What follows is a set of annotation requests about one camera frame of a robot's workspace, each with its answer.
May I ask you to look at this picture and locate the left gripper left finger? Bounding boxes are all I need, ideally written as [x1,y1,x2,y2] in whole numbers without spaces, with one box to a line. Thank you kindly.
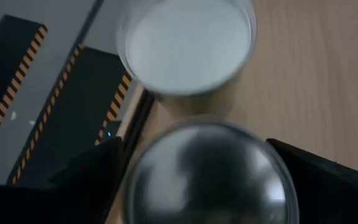
[0,136,127,224]

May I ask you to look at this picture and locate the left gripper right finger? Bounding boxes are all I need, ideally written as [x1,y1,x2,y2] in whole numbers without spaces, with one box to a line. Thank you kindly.
[265,138,358,224]

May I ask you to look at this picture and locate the carrots can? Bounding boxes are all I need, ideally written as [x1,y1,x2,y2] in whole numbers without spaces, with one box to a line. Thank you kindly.
[121,115,301,224]

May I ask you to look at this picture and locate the peaches can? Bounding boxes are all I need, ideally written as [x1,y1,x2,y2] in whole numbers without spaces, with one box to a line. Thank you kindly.
[116,0,258,116]

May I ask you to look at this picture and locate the black hazard-striped floor mat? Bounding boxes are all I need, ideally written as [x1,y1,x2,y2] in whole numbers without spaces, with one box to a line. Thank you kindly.
[7,45,133,185]
[0,14,48,161]

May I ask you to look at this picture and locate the black aluminium table frame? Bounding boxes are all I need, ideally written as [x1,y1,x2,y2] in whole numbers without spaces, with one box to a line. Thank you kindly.
[104,89,155,224]

